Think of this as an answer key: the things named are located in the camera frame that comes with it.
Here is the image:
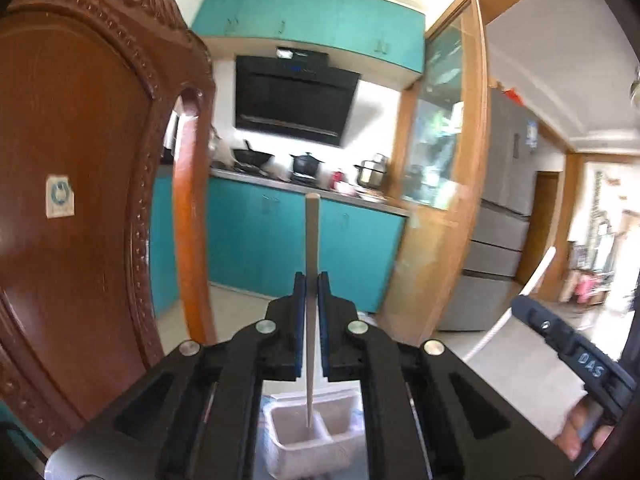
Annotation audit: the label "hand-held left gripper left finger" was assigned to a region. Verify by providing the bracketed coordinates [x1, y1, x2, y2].
[87, 272, 307, 480]

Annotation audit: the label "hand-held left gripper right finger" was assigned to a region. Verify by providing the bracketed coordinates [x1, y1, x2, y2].
[319, 271, 577, 480]

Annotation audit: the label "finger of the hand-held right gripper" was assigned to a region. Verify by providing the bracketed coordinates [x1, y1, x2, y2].
[511, 294, 552, 337]

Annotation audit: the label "white cable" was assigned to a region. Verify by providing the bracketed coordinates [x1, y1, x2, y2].
[463, 247, 558, 363]

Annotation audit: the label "beige wooden chopstick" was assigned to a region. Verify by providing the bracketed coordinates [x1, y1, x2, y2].
[303, 193, 321, 430]

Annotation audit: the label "white plastic utensil holder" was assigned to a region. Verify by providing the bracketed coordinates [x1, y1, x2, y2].
[261, 391, 365, 479]

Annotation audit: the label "person's right hand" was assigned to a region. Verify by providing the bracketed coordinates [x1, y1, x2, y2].
[552, 394, 615, 461]

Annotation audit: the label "brown wooden door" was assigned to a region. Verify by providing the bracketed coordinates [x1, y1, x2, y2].
[515, 170, 562, 302]

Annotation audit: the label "teal lower kitchen cabinets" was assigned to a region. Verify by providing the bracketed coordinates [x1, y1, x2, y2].
[149, 170, 409, 315]

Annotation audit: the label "teal kitchen cabinets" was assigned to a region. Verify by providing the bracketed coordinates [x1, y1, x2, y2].
[192, 0, 427, 87]
[149, 170, 409, 315]

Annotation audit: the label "silver refrigerator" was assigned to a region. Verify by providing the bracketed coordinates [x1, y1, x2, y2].
[436, 85, 540, 334]

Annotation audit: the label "grey kitchen countertop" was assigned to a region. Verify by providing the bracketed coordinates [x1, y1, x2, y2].
[209, 165, 412, 219]

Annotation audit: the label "stainless steel pot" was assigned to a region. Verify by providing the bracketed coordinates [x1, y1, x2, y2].
[353, 153, 391, 192]

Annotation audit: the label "black cooking pot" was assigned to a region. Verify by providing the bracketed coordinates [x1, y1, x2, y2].
[290, 151, 326, 182]

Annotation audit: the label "wood framed glass door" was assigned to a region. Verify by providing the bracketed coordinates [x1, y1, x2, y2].
[376, 0, 490, 347]

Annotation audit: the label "black wok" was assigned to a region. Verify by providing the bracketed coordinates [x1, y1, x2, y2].
[230, 139, 277, 172]

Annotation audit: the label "black range hood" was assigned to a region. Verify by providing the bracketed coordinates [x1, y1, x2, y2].
[234, 47, 362, 149]

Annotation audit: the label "white blue sticker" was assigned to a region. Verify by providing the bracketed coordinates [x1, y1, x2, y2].
[46, 174, 76, 219]

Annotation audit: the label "carved wooden chair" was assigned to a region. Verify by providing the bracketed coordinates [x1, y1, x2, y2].
[0, 0, 219, 457]

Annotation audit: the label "teal upper kitchen cabinets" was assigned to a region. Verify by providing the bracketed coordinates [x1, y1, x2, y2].
[192, 0, 427, 87]

